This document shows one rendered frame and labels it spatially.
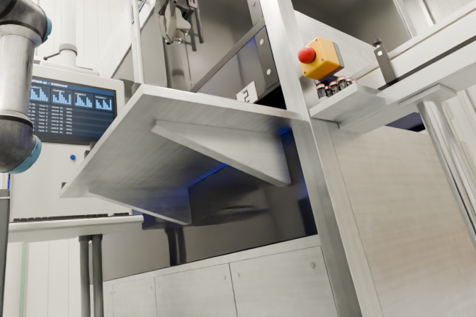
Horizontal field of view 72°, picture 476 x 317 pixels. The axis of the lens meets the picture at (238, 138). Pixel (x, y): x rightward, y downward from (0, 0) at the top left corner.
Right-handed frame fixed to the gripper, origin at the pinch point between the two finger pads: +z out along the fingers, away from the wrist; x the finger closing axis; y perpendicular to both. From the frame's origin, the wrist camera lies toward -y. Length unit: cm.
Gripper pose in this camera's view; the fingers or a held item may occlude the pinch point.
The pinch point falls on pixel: (168, 37)
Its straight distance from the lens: 83.4
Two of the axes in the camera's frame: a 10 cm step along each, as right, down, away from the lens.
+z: 1.7, 9.2, -3.4
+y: 7.9, 0.8, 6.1
